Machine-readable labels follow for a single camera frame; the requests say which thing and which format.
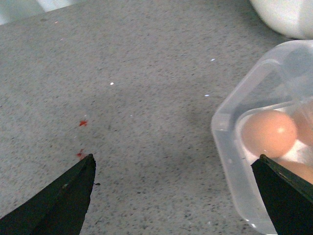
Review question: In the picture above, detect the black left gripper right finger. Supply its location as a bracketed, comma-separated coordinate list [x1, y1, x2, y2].
[251, 154, 313, 235]

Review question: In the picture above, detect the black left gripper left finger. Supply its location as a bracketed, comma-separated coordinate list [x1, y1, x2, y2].
[0, 154, 96, 235]

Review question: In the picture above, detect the clear plastic egg box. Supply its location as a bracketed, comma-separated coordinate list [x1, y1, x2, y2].
[211, 40, 313, 235]

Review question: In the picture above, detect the brown egg front left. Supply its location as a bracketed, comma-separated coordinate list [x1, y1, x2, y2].
[278, 161, 313, 184]

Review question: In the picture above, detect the brown egg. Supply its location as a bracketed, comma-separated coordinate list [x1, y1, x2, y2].
[278, 161, 313, 184]
[241, 110, 297, 158]
[292, 101, 313, 146]

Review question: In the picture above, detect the brown egg back left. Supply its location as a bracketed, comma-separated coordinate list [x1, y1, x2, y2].
[241, 110, 297, 158]

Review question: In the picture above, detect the brown egg back right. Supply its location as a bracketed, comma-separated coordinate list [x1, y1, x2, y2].
[292, 101, 313, 146]

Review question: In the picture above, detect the white Joyoung blender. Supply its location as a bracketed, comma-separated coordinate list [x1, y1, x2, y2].
[250, 0, 313, 40]

